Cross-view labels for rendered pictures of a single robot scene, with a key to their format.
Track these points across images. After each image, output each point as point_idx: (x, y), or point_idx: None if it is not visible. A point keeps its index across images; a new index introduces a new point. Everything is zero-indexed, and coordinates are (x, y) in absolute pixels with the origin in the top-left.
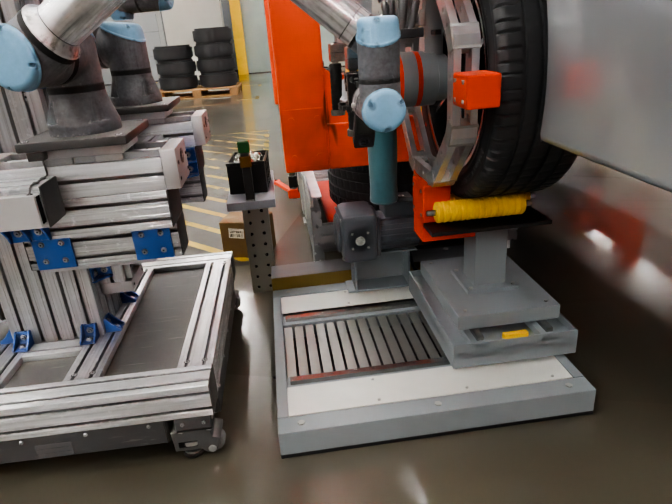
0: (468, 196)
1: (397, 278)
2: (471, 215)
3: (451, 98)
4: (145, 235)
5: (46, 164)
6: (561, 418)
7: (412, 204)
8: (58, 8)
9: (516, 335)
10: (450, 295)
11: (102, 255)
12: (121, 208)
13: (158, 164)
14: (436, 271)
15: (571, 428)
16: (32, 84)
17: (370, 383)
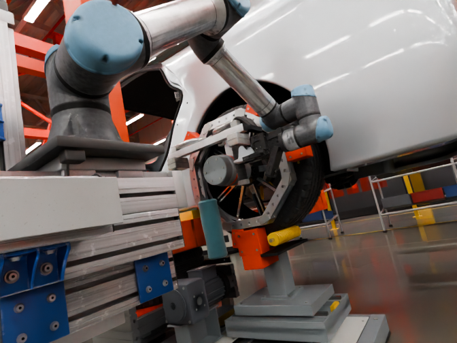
0: (281, 227)
1: (207, 338)
2: (288, 237)
3: (284, 159)
4: (149, 268)
5: (66, 175)
6: (387, 341)
7: (215, 267)
8: (157, 17)
9: (336, 304)
10: (284, 303)
11: (94, 312)
12: (143, 228)
13: (171, 183)
14: (253, 303)
15: (398, 341)
16: (132, 60)
17: None
